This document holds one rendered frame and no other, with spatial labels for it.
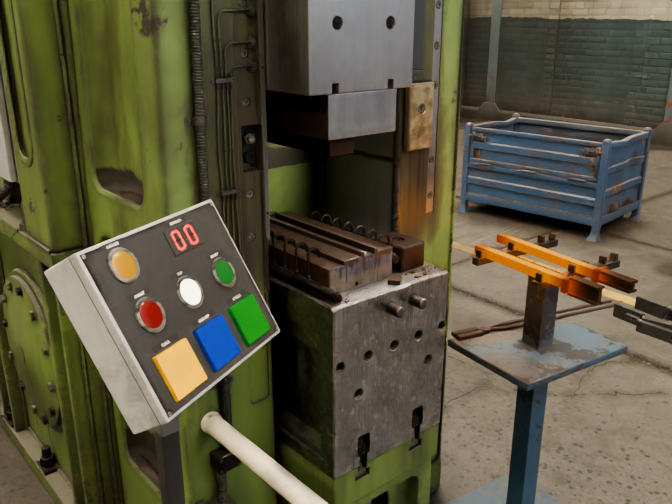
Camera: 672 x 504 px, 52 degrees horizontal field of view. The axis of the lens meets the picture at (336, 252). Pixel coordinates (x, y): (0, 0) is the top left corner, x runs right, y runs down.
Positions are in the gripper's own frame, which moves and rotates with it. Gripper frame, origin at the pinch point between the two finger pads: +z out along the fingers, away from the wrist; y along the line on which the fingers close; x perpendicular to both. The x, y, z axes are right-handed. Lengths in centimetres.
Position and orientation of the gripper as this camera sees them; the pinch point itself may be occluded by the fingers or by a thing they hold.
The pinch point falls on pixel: (637, 310)
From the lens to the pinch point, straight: 164.2
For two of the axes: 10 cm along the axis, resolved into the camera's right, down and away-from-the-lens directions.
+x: 0.0, -9.4, -3.3
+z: -5.3, -2.8, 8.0
